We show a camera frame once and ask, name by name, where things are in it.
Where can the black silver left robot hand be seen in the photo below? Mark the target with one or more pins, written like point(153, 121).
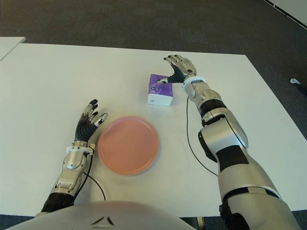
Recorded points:
point(82, 130)

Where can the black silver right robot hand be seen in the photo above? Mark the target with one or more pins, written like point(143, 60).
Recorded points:
point(184, 69)

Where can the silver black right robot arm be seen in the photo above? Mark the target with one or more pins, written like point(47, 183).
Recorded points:
point(227, 134)

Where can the grey robot torso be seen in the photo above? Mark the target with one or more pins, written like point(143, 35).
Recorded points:
point(96, 215)

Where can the purple white tissue pack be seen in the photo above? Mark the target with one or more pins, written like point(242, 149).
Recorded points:
point(158, 95)

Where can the round pink plate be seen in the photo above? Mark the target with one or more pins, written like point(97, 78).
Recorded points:
point(128, 146)

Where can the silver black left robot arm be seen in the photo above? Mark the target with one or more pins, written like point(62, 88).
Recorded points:
point(72, 163)

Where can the white handheld controller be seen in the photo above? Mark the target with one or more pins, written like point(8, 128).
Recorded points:
point(294, 81)

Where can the white neighbouring table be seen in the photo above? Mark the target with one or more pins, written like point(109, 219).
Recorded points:
point(8, 46)

